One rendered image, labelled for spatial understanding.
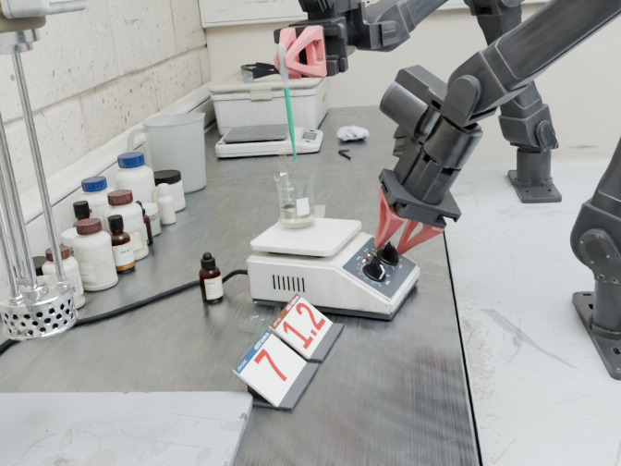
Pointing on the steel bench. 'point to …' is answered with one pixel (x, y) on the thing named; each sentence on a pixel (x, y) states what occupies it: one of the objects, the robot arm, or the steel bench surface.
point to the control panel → (395, 274)
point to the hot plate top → (333, 241)
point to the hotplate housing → (322, 282)
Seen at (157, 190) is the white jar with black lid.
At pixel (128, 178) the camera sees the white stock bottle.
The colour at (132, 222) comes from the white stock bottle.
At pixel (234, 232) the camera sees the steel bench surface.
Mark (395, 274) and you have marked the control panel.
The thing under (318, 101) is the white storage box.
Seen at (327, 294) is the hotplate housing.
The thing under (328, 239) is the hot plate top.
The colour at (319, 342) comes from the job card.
